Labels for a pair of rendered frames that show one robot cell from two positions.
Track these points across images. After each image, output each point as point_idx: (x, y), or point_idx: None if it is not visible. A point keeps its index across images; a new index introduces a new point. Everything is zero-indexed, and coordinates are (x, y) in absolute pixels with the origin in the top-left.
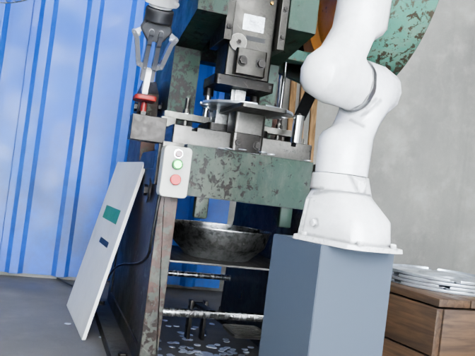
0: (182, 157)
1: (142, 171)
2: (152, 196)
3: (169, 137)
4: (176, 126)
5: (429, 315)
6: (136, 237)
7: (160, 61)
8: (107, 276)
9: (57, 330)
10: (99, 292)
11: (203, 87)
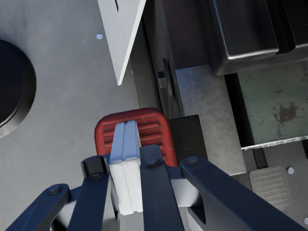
0: None
1: None
2: (174, 104)
3: (211, 47)
4: (232, 60)
5: None
6: (153, 35)
7: (193, 184)
8: (127, 61)
9: (94, 63)
10: (123, 68)
11: None
